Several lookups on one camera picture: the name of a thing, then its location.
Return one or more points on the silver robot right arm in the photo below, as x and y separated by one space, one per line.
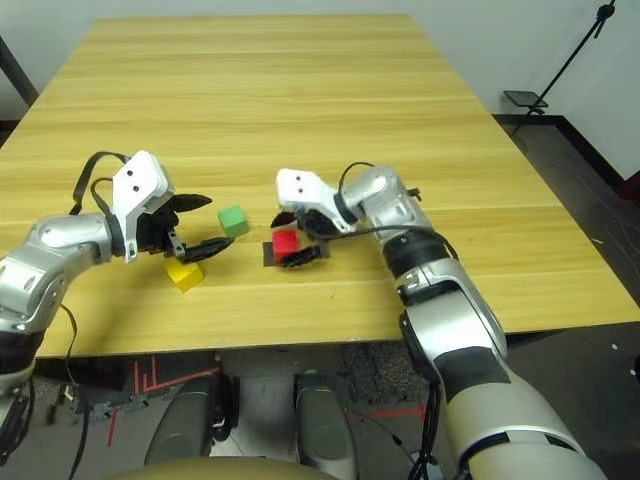
450 310

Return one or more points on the beige robot torso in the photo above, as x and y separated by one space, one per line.
215 469

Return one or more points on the dark grey floor mat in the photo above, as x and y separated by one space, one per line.
380 375

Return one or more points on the black square pad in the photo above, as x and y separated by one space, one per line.
268 256

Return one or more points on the grey robot right foot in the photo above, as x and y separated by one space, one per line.
325 425

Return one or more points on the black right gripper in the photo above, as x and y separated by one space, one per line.
320 224

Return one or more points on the red wooden block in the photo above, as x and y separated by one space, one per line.
285 243

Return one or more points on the grey robot foot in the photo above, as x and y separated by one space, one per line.
182 420
325 425

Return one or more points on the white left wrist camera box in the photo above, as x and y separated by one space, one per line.
140 182

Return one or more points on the yellow wooden block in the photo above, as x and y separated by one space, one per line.
186 276

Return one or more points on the grey white shoe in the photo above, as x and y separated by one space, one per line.
422 467

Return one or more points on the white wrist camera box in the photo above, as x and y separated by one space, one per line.
302 189
140 182

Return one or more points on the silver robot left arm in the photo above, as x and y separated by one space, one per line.
50 255

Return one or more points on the black tripod stand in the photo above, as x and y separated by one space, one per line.
575 55

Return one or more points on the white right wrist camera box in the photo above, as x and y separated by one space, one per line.
302 189

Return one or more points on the grey robot left foot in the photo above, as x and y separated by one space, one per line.
182 420

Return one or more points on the green wooden block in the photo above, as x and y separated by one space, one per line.
233 220

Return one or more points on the black flat stand plate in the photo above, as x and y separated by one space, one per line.
524 98

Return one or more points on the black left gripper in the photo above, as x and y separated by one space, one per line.
155 230

